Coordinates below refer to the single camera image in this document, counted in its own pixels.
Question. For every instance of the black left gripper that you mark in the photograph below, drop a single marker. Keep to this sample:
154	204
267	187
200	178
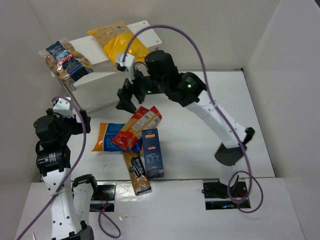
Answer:
83	120

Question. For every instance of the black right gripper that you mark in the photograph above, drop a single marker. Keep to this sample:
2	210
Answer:
131	89

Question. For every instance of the dark blue Agnesi pasta bag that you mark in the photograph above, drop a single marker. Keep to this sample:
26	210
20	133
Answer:
65	62

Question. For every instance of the yellow pasta bag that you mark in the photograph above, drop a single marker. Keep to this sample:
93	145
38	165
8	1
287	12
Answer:
114	38

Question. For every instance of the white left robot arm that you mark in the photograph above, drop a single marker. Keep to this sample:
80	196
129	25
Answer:
69	199

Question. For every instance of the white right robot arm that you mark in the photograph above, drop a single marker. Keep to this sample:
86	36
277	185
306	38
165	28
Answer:
188	90

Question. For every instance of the orange blue pasta bag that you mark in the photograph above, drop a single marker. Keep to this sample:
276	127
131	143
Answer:
107	131

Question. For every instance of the white two-tier shelf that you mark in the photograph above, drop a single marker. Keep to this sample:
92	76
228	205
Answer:
99	89

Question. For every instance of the blue Barilla pasta box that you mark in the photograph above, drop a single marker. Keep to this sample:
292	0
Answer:
152	154

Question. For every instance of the red spaghetti bag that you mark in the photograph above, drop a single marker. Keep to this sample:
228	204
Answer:
131	132

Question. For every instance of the brown spaghetti pack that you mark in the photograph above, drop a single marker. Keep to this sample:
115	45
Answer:
137	173

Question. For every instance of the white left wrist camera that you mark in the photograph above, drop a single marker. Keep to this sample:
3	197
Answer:
63	108

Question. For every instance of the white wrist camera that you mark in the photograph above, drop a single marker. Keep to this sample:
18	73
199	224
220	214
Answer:
63	108
126	63

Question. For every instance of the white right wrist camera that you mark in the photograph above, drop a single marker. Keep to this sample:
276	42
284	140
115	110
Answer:
126	63

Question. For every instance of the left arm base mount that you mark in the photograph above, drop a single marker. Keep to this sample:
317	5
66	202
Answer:
103	197

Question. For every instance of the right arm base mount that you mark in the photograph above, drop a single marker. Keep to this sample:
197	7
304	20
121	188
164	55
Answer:
216	197

